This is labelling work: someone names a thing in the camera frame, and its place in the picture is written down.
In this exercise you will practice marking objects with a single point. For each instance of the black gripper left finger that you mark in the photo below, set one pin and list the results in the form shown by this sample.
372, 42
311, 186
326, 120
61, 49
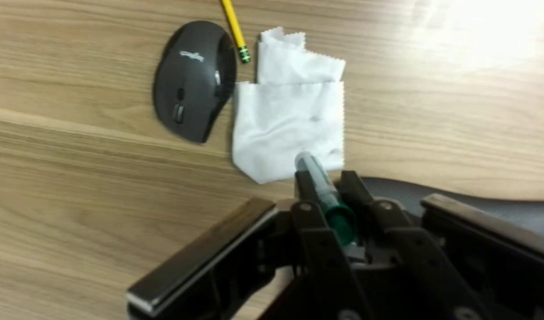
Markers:
306, 211

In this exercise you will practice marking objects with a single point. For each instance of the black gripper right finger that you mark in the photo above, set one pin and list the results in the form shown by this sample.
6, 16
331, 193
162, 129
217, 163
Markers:
372, 215

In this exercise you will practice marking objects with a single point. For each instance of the green white marker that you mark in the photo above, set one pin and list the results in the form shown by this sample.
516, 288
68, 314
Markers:
336, 213

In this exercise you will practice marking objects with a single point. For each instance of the black ergonomic keyboard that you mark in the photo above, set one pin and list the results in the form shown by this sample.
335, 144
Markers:
415, 197

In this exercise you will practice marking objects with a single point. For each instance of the crumpled white paper towel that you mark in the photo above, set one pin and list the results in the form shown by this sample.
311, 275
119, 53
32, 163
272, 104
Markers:
295, 103

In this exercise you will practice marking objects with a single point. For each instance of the black computer mouse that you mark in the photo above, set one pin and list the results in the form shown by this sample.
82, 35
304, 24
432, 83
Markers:
194, 78

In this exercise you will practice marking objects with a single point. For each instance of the yellow pencil near mouse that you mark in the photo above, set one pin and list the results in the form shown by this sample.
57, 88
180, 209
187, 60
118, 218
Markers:
237, 32

